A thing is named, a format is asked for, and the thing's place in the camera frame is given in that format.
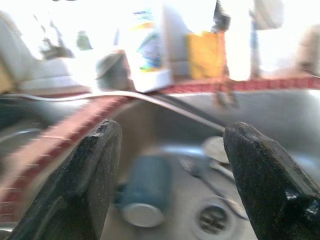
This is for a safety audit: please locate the stainless steel sink basin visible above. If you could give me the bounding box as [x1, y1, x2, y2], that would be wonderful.
[0, 96, 101, 161]
[107, 89, 320, 240]

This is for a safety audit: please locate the yellow sponge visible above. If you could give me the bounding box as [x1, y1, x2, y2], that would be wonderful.
[186, 31, 227, 81]

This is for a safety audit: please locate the steel pot with wire handle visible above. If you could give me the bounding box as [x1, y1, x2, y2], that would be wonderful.
[96, 49, 133, 91]

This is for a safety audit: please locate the grey hose with leaf sprayer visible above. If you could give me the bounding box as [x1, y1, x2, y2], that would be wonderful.
[0, 89, 232, 165]

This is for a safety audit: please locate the steel fork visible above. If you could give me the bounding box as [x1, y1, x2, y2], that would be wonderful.
[178, 156, 248, 221]

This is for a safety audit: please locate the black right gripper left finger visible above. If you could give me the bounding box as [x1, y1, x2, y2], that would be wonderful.
[7, 119, 123, 240]

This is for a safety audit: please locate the teal mug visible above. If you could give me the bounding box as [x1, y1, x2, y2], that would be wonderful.
[113, 153, 173, 228]

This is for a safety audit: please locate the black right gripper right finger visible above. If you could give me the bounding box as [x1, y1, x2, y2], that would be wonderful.
[223, 121, 320, 240]

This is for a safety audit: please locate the white detergent bottle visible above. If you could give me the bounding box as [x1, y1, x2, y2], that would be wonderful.
[127, 0, 173, 93]

